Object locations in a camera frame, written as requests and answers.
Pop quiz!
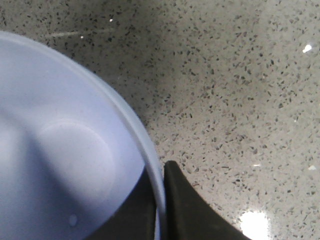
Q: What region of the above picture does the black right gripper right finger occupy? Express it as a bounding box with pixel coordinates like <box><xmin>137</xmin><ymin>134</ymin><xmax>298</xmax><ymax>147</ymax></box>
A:
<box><xmin>164</xmin><ymin>160</ymin><xmax>248</xmax><ymax>240</ymax></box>

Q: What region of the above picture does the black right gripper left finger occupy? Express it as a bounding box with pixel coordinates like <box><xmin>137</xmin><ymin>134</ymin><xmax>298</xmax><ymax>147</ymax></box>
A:
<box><xmin>87</xmin><ymin>172</ymin><xmax>156</xmax><ymax>240</ymax></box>

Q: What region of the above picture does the blue plastic bowl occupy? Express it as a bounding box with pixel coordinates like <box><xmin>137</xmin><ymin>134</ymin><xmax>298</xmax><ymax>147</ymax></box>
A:
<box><xmin>0</xmin><ymin>31</ymin><xmax>167</xmax><ymax>240</ymax></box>

